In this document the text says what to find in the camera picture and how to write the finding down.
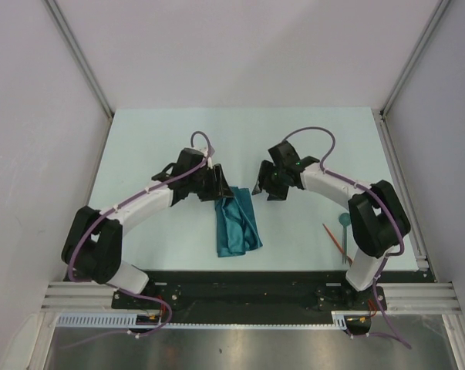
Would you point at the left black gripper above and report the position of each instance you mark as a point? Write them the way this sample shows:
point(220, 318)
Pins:
point(219, 187)

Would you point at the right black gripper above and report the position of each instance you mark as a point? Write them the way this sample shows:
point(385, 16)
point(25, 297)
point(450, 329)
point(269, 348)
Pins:
point(275, 194)

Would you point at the teal satin napkin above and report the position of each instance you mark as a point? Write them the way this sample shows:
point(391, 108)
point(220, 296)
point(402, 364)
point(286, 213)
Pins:
point(236, 227)

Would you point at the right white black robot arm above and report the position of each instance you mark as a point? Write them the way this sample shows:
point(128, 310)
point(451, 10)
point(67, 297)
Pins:
point(378, 220)

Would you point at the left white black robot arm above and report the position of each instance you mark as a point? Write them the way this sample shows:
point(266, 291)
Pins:
point(94, 243)

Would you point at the teal plastic spoon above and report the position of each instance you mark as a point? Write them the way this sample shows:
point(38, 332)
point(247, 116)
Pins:
point(345, 221)

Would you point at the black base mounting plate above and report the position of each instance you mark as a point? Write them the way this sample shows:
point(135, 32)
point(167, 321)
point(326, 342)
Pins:
point(253, 298)

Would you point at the orange plastic knife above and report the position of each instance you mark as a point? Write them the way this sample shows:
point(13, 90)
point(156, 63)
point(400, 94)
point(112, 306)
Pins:
point(334, 241)

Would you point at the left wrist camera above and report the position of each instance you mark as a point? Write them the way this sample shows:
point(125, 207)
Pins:
point(208, 152)

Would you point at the right aluminium frame post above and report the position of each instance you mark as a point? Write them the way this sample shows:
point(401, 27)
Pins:
point(417, 52)

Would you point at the aluminium frame post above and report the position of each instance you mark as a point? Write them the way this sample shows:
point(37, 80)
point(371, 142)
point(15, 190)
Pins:
point(417, 52)
point(68, 36)

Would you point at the left aluminium frame post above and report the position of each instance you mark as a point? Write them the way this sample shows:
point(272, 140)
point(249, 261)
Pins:
point(68, 36)

